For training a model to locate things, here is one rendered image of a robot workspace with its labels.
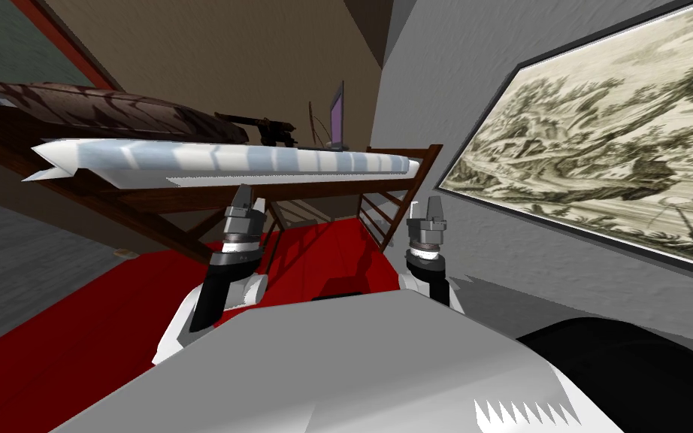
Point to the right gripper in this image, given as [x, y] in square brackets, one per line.
[426, 232]

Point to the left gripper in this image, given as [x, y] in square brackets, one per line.
[243, 222]

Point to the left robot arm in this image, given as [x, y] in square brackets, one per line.
[217, 288]

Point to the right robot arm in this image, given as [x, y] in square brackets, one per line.
[623, 379]

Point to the dark wooden bed white mattress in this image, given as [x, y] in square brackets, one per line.
[226, 163]

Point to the open laptop purple screen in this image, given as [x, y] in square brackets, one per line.
[337, 117]

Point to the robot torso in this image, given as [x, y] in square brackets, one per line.
[346, 367]

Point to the framed landscape picture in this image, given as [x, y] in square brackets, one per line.
[611, 138]

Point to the red rug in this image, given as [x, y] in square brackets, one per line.
[82, 349]

